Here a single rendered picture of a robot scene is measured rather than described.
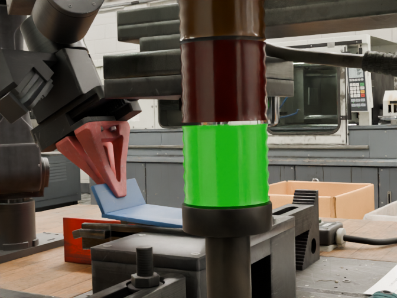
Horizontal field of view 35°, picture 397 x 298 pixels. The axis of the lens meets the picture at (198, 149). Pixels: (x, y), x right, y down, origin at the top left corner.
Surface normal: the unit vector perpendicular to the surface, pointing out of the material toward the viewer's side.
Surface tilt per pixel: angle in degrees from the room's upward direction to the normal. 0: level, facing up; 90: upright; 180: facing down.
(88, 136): 109
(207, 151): 76
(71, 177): 90
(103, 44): 90
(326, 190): 94
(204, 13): 104
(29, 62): 65
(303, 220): 90
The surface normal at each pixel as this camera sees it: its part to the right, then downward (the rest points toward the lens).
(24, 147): 0.44, -0.09
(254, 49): 0.64, -0.22
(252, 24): 0.65, 0.26
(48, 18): -0.58, 0.62
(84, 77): 0.77, -0.43
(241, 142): 0.33, 0.28
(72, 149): -0.32, 0.38
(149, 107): -0.54, 0.06
